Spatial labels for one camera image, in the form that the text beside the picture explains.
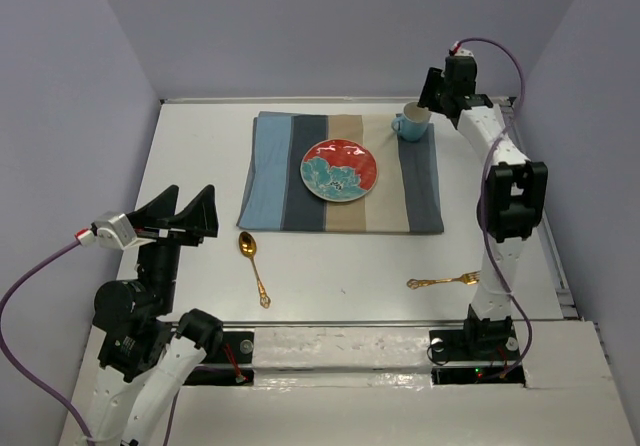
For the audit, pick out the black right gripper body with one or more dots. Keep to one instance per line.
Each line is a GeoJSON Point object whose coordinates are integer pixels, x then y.
{"type": "Point", "coordinates": [445, 93]}

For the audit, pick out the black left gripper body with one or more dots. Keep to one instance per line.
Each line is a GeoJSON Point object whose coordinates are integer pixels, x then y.
{"type": "Point", "coordinates": [161, 258]}

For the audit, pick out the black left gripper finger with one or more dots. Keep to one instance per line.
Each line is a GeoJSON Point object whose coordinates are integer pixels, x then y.
{"type": "Point", "coordinates": [156, 211]}
{"type": "Point", "coordinates": [201, 211]}

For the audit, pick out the light blue mug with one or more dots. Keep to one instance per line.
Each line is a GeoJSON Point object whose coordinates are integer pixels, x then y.
{"type": "Point", "coordinates": [412, 124]}

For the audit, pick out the gold spoon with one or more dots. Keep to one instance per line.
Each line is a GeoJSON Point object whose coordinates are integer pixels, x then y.
{"type": "Point", "coordinates": [248, 248]}

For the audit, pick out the striped blue beige placemat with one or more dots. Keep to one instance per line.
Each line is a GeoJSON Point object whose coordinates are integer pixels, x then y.
{"type": "Point", "coordinates": [405, 199]}

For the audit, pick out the red floral ceramic plate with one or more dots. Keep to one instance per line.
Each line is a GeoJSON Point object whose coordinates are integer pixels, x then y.
{"type": "Point", "coordinates": [339, 170]}

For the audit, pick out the gold fork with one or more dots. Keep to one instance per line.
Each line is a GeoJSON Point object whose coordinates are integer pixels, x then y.
{"type": "Point", "coordinates": [469, 278]}

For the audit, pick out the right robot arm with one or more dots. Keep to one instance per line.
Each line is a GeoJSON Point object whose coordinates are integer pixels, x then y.
{"type": "Point", "coordinates": [509, 208]}

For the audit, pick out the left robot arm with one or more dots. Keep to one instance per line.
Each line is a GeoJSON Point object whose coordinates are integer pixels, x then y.
{"type": "Point", "coordinates": [143, 360]}

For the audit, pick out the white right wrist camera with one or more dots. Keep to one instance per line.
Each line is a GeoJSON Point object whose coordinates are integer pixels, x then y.
{"type": "Point", "coordinates": [457, 49]}

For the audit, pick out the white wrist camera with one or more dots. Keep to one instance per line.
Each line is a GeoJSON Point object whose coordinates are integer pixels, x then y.
{"type": "Point", "coordinates": [457, 49]}
{"type": "Point", "coordinates": [114, 231]}

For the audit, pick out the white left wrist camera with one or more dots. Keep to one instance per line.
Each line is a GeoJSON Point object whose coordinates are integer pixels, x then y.
{"type": "Point", "coordinates": [114, 231]}

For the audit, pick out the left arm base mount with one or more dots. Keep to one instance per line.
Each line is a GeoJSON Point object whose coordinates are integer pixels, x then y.
{"type": "Point", "coordinates": [231, 365]}

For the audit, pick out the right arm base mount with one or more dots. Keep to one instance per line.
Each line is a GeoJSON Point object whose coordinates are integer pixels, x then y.
{"type": "Point", "coordinates": [455, 363]}

